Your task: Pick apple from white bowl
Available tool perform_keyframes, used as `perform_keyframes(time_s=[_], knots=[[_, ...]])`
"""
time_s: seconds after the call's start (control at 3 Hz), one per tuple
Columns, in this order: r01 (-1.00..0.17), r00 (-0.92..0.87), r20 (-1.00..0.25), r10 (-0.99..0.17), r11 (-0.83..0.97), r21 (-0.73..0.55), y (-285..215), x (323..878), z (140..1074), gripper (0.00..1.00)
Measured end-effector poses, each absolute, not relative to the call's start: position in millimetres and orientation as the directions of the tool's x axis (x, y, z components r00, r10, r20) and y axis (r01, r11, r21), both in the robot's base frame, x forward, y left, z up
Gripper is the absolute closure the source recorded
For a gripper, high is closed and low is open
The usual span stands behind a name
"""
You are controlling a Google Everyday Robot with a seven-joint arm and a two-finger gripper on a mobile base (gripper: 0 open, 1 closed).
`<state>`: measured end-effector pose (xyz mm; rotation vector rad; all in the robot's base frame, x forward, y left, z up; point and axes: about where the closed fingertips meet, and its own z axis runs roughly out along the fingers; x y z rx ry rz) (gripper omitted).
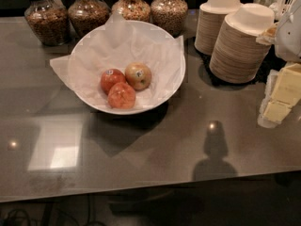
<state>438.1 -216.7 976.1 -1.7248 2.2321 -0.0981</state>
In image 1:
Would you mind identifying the white bowl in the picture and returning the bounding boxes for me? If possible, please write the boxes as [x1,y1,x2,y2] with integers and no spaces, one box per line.
[66,19,187,116]

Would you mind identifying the white paper liner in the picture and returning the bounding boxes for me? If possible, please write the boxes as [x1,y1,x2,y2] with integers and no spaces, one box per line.
[49,12,185,110]

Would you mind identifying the red apple with sticker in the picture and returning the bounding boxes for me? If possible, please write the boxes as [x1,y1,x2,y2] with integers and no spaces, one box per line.
[100,69,126,94]

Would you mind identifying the front stack paper bowls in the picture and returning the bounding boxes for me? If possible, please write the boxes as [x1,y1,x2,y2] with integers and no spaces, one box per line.
[209,3,275,84]

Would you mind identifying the glass jar brown cereal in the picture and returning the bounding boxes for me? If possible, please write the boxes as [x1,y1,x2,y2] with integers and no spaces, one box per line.
[68,0,111,37]

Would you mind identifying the glass jar mixed cereal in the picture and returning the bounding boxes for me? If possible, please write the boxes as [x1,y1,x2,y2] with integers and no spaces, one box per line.
[112,0,151,22]

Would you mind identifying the glass jar light cereal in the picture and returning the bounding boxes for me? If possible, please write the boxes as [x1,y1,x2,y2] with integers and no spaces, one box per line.
[150,0,188,37]

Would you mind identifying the red apple front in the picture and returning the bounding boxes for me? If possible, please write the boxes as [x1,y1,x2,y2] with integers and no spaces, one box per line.
[107,82,135,109]

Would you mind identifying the rear stack paper bowls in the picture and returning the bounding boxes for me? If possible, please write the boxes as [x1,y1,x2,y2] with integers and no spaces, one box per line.
[195,0,242,56]

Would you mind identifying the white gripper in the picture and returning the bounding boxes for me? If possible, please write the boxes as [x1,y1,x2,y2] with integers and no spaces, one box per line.
[256,0,301,128]

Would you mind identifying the white stirrer sticks bundle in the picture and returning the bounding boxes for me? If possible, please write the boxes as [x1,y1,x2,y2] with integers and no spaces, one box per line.
[276,0,301,22]

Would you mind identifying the black mat under bowls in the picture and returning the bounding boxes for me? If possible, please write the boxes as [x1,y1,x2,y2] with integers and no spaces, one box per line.
[184,37,286,89]

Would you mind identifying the yellow-green apple with sticker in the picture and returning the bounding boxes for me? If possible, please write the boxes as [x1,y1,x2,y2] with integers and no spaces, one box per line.
[125,62,152,90]

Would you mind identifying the glass jar dark cereal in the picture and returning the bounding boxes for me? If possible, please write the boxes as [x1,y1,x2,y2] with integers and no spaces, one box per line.
[24,0,71,46]

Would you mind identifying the stack paper bowls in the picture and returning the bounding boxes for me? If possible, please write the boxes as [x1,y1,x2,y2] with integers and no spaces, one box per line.
[195,0,242,56]
[209,3,275,84]

